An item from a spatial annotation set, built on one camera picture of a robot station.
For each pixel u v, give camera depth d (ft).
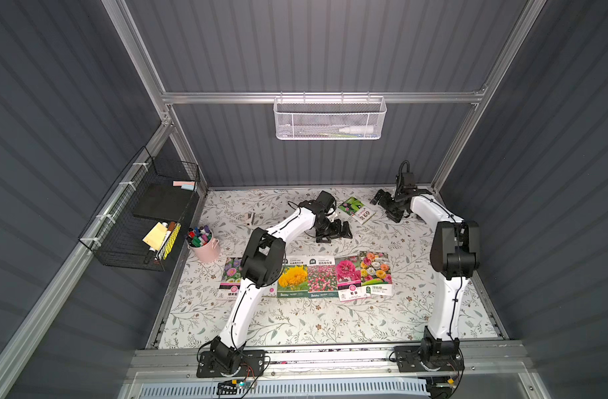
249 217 3.53
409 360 2.42
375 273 3.01
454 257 1.86
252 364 2.41
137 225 2.37
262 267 1.98
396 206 2.91
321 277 2.99
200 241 2.91
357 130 3.05
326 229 2.84
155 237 2.24
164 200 2.50
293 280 2.99
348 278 2.99
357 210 3.66
